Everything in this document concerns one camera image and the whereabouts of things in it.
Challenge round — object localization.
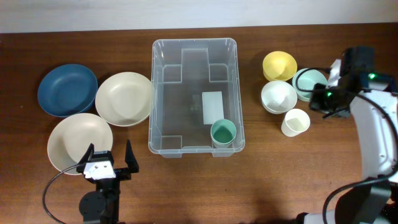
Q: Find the beige bowl near gripper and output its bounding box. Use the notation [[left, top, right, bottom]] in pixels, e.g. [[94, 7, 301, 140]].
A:
[[47, 113, 113, 171]]

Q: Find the dark blue bowl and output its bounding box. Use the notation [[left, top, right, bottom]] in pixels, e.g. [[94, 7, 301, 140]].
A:
[[37, 63, 98, 118]]

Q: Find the beige bowl near bin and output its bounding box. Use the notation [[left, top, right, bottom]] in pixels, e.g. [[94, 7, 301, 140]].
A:
[[95, 72, 152, 127]]

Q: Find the mint green small bowl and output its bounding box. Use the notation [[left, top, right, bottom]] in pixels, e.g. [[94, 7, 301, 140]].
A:
[[292, 68, 327, 102]]

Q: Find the cream cup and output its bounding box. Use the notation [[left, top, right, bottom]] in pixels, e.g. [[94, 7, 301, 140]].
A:
[[281, 108, 310, 137]]

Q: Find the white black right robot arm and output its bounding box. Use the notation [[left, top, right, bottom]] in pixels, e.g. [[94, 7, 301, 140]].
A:
[[293, 46, 397, 223]]

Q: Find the white small bowl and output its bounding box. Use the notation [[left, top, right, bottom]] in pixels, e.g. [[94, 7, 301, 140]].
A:
[[261, 80, 298, 114]]

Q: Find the grey cup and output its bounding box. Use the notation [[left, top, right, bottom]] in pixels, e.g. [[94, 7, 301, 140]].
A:
[[212, 141, 233, 149]]

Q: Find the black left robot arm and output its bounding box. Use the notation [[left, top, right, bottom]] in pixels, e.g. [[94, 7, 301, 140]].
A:
[[76, 141, 139, 223]]

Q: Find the clear plastic storage bin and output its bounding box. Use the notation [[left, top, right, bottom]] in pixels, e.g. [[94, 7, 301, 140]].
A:
[[148, 38, 245, 158]]

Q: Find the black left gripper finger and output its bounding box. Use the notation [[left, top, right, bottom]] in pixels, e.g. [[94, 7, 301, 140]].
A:
[[78, 143, 95, 165], [125, 139, 139, 173]]

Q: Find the yellow small bowl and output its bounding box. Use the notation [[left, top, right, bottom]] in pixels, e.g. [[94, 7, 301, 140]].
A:
[[262, 51, 297, 81]]

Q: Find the white label in bin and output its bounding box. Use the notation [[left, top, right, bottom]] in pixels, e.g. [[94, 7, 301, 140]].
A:
[[202, 91, 224, 124]]

